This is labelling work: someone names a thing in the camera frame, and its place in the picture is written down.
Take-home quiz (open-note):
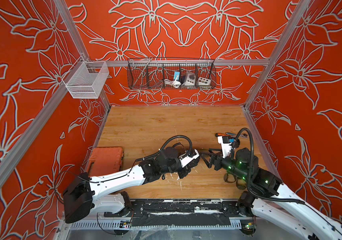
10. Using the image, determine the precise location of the black strap watch foremost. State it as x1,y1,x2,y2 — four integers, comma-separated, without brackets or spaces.
236,181,247,190

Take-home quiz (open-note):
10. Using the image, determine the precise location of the white power adapter box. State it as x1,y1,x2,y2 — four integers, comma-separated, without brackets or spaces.
183,72,197,87

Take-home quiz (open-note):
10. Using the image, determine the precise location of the blue white small box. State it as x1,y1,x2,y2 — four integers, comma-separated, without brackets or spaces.
174,71,181,81

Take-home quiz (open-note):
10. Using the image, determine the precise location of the orange handled screwdriver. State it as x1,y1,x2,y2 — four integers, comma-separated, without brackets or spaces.
215,133,249,138

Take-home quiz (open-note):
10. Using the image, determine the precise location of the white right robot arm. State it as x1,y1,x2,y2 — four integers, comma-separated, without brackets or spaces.
202,133,342,240

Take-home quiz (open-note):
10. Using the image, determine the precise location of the white mesh wall basket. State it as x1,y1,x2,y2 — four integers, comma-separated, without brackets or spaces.
63,62,110,99

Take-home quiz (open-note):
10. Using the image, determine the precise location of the black wire wall basket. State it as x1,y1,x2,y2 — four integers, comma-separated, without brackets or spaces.
127,57,217,90

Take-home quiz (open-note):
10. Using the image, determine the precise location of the orange plastic tool case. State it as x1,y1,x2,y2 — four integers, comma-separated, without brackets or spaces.
86,147,124,177

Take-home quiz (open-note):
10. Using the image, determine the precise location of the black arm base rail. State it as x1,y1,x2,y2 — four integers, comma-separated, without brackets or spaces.
101,199,255,229

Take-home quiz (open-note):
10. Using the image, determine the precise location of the coiled white cable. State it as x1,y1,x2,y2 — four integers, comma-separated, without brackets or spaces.
163,78,181,89

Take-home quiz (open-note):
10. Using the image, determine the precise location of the white button box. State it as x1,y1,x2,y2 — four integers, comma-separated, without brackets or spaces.
198,77,212,89

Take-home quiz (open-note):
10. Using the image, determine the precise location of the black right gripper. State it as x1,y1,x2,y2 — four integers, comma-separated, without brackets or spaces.
199,149,250,182

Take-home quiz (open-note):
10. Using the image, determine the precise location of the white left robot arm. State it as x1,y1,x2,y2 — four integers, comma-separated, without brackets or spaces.
63,147,200,224

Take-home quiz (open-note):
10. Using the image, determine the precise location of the black analog watch near edge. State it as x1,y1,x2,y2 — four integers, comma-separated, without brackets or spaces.
224,174,238,184

